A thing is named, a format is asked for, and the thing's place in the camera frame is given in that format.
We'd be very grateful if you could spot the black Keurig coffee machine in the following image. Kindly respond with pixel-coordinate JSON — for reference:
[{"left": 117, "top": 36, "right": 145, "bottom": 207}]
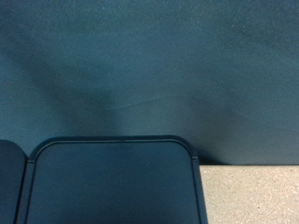
[{"left": 0, "top": 134, "right": 209, "bottom": 224}]

